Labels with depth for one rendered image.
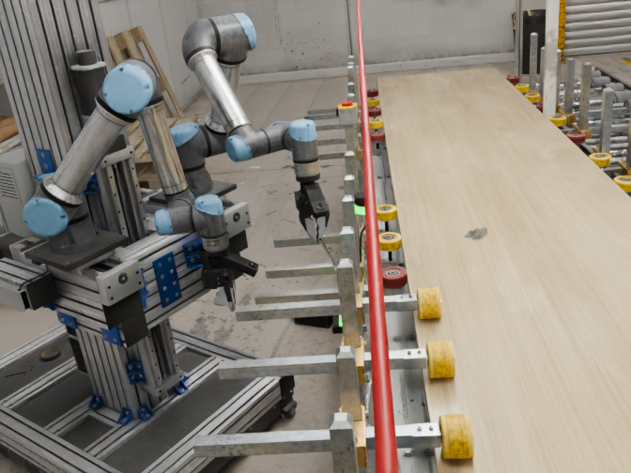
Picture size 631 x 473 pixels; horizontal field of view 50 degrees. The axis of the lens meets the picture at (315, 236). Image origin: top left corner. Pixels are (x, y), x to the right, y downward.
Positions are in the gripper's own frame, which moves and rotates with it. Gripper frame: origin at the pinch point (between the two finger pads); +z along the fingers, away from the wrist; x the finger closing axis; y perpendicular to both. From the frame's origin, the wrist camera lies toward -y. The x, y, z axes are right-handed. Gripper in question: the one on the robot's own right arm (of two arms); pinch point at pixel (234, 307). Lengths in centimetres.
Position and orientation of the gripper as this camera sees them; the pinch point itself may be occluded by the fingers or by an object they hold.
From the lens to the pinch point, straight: 207.0
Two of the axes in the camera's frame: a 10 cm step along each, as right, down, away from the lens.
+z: 1.0, 9.1, 4.0
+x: -0.5, 4.1, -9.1
